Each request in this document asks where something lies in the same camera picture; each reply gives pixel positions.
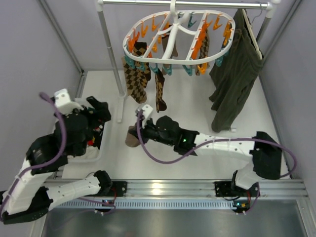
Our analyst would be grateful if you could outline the white clothes hanger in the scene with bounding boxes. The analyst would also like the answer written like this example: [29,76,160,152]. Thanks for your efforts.
[242,9,263,60]

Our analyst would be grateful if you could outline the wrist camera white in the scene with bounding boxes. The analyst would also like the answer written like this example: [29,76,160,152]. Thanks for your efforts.
[54,88,83,115]
[135,104,154,127]

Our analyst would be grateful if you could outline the white laundry basket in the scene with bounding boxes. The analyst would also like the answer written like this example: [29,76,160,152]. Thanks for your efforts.
[54,96,111,162]

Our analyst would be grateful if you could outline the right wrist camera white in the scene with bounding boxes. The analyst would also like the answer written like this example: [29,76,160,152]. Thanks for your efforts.
[135,104,154,127]

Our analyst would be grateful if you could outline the argyle sock right inner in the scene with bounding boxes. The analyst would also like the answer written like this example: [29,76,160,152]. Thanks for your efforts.
[195,30,210,76]

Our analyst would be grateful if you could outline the tan striped sock inner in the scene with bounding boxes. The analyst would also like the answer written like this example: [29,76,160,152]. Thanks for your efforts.
[159,23,179,75]

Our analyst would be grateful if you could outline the clothes rack metal frame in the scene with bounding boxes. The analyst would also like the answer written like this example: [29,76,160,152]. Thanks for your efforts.
[95,0,281,123]

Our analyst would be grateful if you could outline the aluminium mounting rail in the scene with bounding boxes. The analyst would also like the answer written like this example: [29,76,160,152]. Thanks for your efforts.
[114,179,308,199]

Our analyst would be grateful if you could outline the olive green hanging garment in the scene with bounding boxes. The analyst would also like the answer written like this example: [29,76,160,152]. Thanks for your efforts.
[209,9,264,133]

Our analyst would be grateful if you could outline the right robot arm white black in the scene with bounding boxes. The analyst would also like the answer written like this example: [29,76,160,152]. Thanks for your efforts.
[136,116,282,192]

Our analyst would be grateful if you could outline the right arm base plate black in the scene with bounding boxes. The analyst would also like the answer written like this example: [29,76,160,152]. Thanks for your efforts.
[214,181,258,198]

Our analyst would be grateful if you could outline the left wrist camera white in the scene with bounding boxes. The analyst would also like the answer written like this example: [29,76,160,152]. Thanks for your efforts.
[54,88,83,115]

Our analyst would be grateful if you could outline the brown tan argyle sock left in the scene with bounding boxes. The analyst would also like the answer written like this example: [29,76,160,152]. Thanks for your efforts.
[121,57,151,104]

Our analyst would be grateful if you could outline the slotted cable duct grey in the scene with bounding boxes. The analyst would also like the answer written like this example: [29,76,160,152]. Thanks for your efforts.
[57,199,237,210]

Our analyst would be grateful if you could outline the pile of socks in basket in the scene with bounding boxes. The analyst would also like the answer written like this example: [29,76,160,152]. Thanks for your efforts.
[87,107,104,149]

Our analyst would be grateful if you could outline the tan sock maroon white stripes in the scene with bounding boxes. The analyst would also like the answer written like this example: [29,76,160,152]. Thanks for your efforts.
[125,125,141,148]

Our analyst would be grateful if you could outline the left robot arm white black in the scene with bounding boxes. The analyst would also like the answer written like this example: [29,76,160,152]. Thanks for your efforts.
[0,92,113,225]

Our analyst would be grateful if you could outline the brown orange argyle sock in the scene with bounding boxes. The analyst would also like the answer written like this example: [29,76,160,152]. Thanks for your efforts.
[155,69,167,113]

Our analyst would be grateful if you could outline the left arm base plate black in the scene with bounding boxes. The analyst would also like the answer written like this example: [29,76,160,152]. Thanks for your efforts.
[87,181,127,197]

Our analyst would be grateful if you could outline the white oval clip hanger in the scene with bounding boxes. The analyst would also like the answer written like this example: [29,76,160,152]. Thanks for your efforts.
[122,10,236,75]

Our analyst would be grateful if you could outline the dark brown argyle sock rear-left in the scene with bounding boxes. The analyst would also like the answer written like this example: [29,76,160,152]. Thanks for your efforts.
[132,41,147,56]

